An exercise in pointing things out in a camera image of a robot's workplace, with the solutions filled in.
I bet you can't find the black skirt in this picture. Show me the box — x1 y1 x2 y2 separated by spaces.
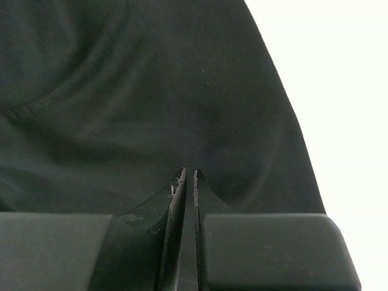
1 1 324 215

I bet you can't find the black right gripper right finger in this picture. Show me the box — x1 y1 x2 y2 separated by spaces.
193 170 361 290

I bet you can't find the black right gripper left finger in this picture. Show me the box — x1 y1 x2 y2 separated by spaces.
1 169 186 290

